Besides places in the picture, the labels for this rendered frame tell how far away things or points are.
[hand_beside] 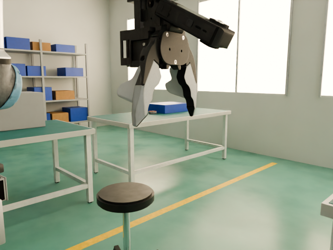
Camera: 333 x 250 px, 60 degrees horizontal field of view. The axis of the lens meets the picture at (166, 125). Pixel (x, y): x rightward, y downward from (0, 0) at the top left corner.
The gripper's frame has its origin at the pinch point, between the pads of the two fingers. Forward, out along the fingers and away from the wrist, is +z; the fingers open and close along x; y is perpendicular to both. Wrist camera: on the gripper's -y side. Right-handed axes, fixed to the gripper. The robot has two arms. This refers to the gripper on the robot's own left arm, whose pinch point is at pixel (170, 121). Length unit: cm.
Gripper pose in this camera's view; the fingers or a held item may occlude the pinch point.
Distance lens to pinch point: 44.9
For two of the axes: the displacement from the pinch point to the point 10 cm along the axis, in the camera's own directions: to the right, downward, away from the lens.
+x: -6.1, 1.2, -7.9
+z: 0.0, 9.9, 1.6
